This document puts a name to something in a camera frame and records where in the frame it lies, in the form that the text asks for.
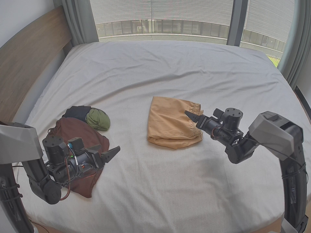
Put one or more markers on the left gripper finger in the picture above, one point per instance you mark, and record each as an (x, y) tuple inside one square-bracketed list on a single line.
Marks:
[(109, 157), (110, 151)]

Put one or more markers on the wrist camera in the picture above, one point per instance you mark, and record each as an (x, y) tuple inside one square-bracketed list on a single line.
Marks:
[(218, 113), (75, 144)]

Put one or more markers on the grey-green curtain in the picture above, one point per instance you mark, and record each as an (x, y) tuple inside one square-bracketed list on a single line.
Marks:
[(301, 45), (73, 13)]

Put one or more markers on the tan shorts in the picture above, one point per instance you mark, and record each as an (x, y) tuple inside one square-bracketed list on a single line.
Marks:
[(167, 122)]

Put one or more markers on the window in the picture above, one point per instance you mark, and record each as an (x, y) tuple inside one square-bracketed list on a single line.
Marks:
[(194, 8)]

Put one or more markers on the green garment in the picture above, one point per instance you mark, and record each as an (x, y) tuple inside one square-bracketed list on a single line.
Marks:
[(98, 120)]

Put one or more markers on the brown shorts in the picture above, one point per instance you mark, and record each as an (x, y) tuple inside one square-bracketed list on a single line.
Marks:
[(77, 132)]

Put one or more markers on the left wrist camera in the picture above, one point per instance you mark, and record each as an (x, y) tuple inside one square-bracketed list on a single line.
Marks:
[(75, 144)]

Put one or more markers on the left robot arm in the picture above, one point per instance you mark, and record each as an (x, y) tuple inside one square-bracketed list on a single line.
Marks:
[(19, 144)]

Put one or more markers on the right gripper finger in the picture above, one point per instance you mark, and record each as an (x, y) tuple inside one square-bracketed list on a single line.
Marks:
[(193, 115)]

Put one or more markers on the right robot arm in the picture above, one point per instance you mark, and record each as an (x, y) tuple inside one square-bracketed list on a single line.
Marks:
[(269, 132)]

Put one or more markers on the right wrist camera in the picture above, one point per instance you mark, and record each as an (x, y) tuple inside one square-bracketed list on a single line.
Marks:
[(218, 113)]

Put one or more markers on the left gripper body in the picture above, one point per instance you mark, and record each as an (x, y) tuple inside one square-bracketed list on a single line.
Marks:
[(87, 162)]

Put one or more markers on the black garment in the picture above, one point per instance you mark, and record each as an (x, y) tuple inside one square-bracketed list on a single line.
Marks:
[(75, 113)]

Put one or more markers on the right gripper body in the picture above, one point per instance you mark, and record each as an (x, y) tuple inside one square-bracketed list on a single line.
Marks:
[(209, 125)]

